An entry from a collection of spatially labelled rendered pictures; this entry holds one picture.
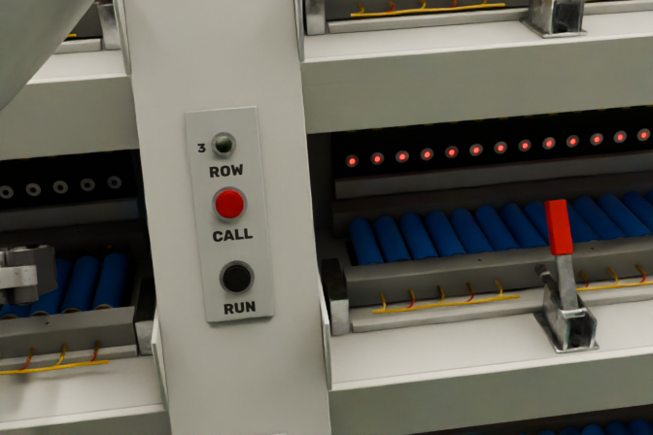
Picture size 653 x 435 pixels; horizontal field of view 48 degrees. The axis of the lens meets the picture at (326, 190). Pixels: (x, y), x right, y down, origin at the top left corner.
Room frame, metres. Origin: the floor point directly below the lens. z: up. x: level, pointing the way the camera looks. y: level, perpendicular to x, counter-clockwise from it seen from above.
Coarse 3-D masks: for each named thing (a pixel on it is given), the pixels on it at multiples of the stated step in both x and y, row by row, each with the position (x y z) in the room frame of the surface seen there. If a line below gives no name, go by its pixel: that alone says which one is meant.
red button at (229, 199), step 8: (224, 192) 0.41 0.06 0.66; (232, 192) 0.41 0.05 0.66; (216, 200) 0.41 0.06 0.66; (224, 200) 0.41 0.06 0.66; (232, 200) 0.41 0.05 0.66; (240, 200) 0.41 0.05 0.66; (216, 208) 0.41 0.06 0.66; (224, 208) 0.41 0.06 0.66; (232, 208) 0.41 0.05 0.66; (240, 208) 0.41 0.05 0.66; (224, 216) 0.41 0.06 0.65; (232, 216) 0.41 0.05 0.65
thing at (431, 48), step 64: (320, 0) 0.46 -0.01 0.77; (384, 0) 0.49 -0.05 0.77; (448, 0) 0.50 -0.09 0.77; (512, 0) 0.50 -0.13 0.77; (576, 0) 0.44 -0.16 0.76; (640, 0) 0.49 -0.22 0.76; (320, 64) 0.42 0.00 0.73; (384, 64) 0.43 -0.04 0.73; (448, 64) 0.43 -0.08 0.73; (512, 64) 0.44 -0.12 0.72; (576, 64) 0.44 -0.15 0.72; (640, 64) 0.45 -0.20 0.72; (320, 128) 0.44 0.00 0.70
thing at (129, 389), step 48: (144, 288) 0.48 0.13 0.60; (144, 336) 0.45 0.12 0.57; (0, 384) 0.44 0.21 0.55; (48, 384) 0.44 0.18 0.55; (96, 384) 0.44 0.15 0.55; (144, 384) 0.43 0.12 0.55; (0, 432) 0.40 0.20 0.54; (48, 432) 0.41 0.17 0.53; (96, 432) 0.41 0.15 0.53; (144, 432) 0.42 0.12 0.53
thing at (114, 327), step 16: (0, 320) 0.46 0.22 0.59; (16, 320) 0.46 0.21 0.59; (32, 320) 0.46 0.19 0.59; (48, 320) 0.46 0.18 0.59; (64, 320) 0.46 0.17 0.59; (80, 320) 0.46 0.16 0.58; (96, 320) 0.46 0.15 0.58; (112, 320) 0.46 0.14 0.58; (128, 320) 0.46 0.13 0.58; (0, 336) 0.45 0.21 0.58; (16, 336) 0.45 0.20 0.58; (32, 336) 0.45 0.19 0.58; (48, 336) 0.45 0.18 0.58; (64, 336) 0.45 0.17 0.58; (80, 336) 0.45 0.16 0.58; (96, 336) 0.45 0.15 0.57; (112, 336) 0.46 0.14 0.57; (128, 336) 0.46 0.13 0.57; (0, 352) 0.45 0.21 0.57; (16, 352) 0.45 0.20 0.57; (32, 352) 0.45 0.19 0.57; (48, 352) 0.46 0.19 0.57; (64, 352) 0.45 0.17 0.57; (96, 352) 0.45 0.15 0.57; (48, 368) 0.44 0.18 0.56
